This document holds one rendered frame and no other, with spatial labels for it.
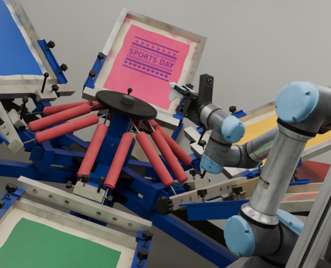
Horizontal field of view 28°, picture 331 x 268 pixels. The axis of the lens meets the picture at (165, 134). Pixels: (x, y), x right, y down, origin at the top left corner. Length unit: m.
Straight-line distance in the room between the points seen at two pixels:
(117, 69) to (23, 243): 1.83
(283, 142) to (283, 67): 3.14
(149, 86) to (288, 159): 2.26
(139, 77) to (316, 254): 2.59
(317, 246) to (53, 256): 1.12
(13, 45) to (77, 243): 1.56
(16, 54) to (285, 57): 2.07
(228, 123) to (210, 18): 3.26
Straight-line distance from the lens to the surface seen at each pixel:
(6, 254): 2.40
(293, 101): 1.82
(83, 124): 3.08
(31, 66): 3.81
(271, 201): 1.91
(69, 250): 2.53
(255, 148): 2.12
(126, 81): 4.03
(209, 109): 2.12
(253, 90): 5.08
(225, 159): 2.10
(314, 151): 3.52
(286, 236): 2.02
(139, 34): 4.34
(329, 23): 4.87
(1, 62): 3.67
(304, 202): 2.50
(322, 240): 1.65
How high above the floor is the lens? 2.18
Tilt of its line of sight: 17 degrees down
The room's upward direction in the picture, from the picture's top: 20 degrees clockwise
